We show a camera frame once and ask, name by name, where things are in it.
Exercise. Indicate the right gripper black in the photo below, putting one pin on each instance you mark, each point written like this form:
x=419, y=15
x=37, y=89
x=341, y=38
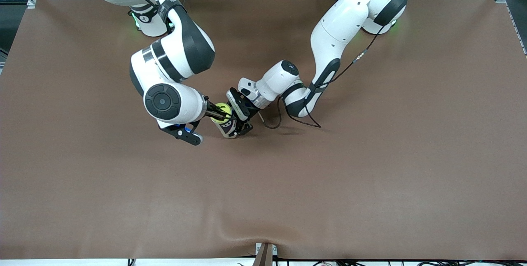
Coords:
x=214, y=112

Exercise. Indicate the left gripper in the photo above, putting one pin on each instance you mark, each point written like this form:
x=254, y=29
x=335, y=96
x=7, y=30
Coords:
x=240, y=107

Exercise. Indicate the tennis ball Wilson print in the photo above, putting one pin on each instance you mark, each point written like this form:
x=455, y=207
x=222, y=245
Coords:
x=221, y=106

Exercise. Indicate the Wilson tennis ball can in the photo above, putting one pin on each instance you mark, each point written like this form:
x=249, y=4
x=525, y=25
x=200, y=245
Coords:
x=230, y=133

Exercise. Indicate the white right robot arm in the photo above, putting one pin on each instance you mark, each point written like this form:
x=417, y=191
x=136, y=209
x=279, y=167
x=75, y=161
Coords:
x=181, y=105

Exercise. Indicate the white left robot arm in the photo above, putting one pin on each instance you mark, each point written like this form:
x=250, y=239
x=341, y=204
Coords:
x=341, y=23

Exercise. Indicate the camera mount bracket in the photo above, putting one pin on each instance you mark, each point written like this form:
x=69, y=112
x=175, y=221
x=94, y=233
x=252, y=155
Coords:
x=263, y=257

